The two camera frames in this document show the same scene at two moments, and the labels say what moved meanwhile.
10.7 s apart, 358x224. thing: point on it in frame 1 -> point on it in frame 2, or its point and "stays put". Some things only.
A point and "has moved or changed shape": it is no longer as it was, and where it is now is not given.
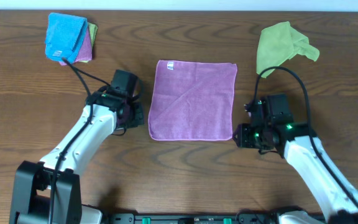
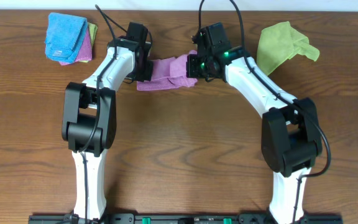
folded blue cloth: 64,35 stays put
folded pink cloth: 85,51 stays put
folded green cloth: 93,29 stays put
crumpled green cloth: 279,43 stays put
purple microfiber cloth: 192,101 has moved or changed shape
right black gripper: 242,140 -> 191,68
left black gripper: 140,118 -> 148,76
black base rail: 191,218 stays put
